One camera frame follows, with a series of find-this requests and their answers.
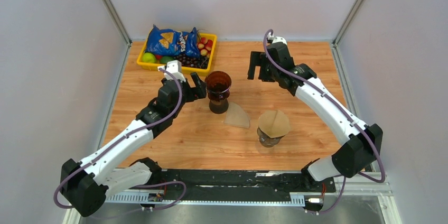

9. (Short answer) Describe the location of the red apples pile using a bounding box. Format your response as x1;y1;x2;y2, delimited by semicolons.
197;37;213;58

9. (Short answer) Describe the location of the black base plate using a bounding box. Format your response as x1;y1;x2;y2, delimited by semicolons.
142;164;336;207

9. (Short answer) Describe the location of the green lime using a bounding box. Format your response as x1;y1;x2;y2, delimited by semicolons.
141;52;157;63

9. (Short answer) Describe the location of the clear glass dripper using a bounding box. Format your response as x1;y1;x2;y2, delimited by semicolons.
257;128;284;148

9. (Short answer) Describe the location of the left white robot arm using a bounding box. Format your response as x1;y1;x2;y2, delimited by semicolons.
53;69;207;217

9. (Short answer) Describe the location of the aluminium frame rail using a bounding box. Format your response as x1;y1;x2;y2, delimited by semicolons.
62;163;401;223

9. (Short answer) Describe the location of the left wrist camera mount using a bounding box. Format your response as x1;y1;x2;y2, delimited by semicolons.
157;60;186;82

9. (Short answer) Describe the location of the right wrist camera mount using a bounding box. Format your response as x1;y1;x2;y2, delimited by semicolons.
266;33;287;45

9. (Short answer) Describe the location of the blue chips bag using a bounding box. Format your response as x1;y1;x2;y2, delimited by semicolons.
145;25;200;58

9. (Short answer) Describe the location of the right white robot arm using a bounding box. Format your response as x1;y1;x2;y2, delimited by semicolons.
248;42;386;191

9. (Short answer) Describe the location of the green avocado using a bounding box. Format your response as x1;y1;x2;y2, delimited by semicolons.
159;56;175;64

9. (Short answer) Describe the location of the dark grape bunch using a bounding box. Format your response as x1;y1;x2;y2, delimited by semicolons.
173;54;209;69

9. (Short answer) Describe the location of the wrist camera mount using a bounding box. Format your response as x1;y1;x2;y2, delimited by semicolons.
266;33;287;45
157;60;186;82

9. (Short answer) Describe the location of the brown amber dripper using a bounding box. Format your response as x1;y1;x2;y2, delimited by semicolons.
205;71;232;102

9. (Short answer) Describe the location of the paper coffee filter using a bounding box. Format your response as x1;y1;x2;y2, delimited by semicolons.
258;110;291;138

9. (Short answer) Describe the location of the yellow plastic bin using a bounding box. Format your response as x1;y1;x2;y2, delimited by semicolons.
136;33;218;76

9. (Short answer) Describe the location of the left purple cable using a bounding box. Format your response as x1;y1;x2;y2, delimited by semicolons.
53;68;188;211

